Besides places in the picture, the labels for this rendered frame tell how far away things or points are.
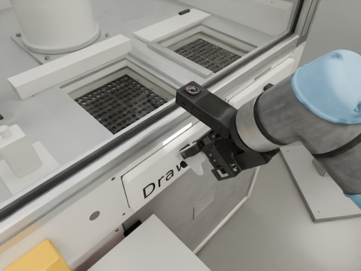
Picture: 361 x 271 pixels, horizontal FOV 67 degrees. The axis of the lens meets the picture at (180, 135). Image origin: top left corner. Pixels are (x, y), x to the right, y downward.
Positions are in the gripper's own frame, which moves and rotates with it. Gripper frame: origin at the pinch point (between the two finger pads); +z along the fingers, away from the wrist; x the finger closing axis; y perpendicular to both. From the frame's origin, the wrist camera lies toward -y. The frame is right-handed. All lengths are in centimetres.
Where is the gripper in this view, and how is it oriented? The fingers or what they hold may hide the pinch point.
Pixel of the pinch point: (187, 148)
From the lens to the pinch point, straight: 56.3
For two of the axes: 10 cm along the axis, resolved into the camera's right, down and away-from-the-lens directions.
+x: 7.1, -5.1, 4.9
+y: 5.8, 8.2, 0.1
